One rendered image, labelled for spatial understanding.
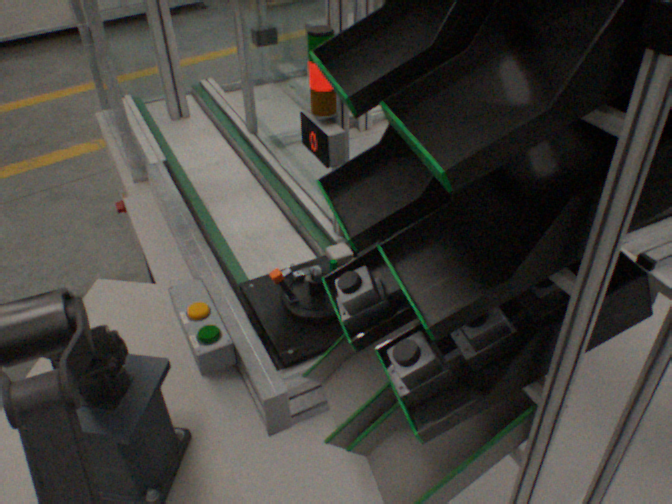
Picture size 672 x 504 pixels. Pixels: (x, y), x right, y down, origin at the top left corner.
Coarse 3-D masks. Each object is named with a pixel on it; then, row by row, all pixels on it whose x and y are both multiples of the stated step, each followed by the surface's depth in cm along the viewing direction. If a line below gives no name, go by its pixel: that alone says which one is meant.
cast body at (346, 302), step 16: (352, 272) 73; (368, 272) 74; (352, 288) 72; (368, 288) 72; (384, 288) 76; (400, 288) 75; (352, 304) 73; (368, 304) 73; (384, 304) 74; (352, 320) 74; (368, 320) 75
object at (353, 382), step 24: (336, 360) 93; (360, 360) 91; (336, 384) 93; (360, 384) 89; (384, 384) 86; (336, 408) 90; (360, 408) 81; (384, 408) 83; (336, 432) 83; (360, 432) 84
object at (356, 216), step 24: (384, 144) 72; (336, 168) 72; (360, 168) 73; (384, 168) 72; (408, 168) 70; (336, 192) 73; (360, 192) 71; (384, 192) 69; (408, 192) 67; (432, 192) 62; (336, 216) 66; (360, 216) 68; (384, 216) 63; (408, 216) 63; (360, 240) 63
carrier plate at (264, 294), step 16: (240, 288) 118; (256, 288) 117; (272, 288) 117; (256, 304) 113; (272, 304) 113; (272, 320) 110; (288, 320) 110; (272, 336) 107; (288, 336) 107; (304, 336) 106; (320, 336) 106; (336, 336) 106; (288, 352) 103; (304, 352) 103; (320, 352) 104
